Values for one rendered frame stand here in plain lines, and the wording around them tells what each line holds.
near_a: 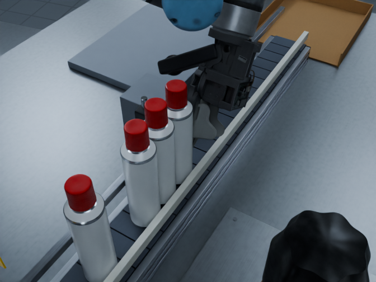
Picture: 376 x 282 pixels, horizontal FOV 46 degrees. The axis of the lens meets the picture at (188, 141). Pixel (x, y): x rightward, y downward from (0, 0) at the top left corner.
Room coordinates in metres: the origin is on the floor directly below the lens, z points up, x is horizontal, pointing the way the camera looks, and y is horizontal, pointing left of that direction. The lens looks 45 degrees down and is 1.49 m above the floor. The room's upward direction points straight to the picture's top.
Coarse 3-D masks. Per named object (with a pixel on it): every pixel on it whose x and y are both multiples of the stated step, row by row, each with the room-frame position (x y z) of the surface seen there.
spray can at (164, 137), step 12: (144, 108) 0.47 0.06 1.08; (156, 108) 0.47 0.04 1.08; (144, 120) 0.49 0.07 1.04; (156, 120) 0.46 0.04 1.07; (168, 120) 0.49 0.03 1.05; (156, 132) 0.46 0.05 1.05; (168, 132) 0.47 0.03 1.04; (156, 144) 0.45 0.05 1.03; (168, 144) 0.46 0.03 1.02; (168, 156) 0.46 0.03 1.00; (168, 168) 0.46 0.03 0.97; (168, 180) 0.46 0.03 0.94; (168, 192) 0.46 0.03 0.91
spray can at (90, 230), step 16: (80, 176) 0.34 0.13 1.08; (80, 192) 0.32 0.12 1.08; (96, 192) 0.35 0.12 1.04; (64, 208) 0.33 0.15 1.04; (80, 208) 0.32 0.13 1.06; (96, 208) 0.33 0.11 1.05; (80, 224) 0.31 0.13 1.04; (96, 224) 0.31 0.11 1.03; (80, 240) 0.31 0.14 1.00; (96, 240) 0.31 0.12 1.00; (112, 240) 0.34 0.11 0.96; (80, 256) 0.31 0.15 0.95; (96, 256) 0.31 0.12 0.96; (112, 256) 0.33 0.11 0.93; (96, 272) 0.31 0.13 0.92
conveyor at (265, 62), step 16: (272, 48) 0.94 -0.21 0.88; (288, 48) 0.94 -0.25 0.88; (256, 64) 0.87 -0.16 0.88; (272, 64) 0.87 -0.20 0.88; (288, 64) 0.87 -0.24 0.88; (256, 80) 0.81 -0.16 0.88; (224, 112) 0.70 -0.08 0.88; (240, 128) 0.65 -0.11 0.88; (208, 144) 0.60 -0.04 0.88; (192, 160) 0.56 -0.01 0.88; (192, 192) 0.48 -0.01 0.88; (128, 208) 0.45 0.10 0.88; (176, 208) 0.45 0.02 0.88; (112, 224) 0.42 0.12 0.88; (128, 224) 0.42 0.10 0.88; (128, 240) 0.39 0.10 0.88; (144, 256) 0.36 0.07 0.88; (80, 272) 0.33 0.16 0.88; (128, 272) 0.33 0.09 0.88
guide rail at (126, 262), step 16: (304, 32) 0.96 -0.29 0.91; (272, 80) 0.77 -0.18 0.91; (256, 96) 0.71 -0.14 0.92; (240, 112) 0.66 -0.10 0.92; (224, 144) 0.58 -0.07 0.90; (208, 160) 0.53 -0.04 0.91; (192, 176) 0.49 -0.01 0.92; (176, 192) 0.46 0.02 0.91; (160, 224) 0.40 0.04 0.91; (144, 240) 0.36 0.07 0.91; (128, 256) 0.34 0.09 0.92; (112, 272) 0.31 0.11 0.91
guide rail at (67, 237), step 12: (276, 12) 0.97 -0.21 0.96; (264, 24) 0.91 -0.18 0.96; (120, 180) 0.44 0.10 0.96; (108, 192) 0.42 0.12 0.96; (60, 240) 0.33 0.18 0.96; (72, 240) 0.34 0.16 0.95; (48, 252) 0.31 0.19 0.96; (60, 252) 0.32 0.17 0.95; (36, 264) 0.30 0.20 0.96; (48, 264) 0.30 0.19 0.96; (24, 276) 0.28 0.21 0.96; (36, 276) 0.28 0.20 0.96
